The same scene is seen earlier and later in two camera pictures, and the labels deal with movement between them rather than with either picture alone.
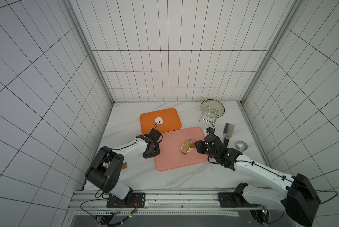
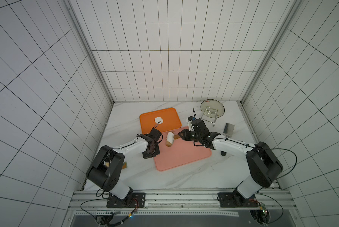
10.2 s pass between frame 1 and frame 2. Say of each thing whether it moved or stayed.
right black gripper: moved
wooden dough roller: moved
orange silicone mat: stayed
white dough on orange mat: stayed
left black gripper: stayed
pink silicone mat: stayed
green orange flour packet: stayed
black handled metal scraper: stayed
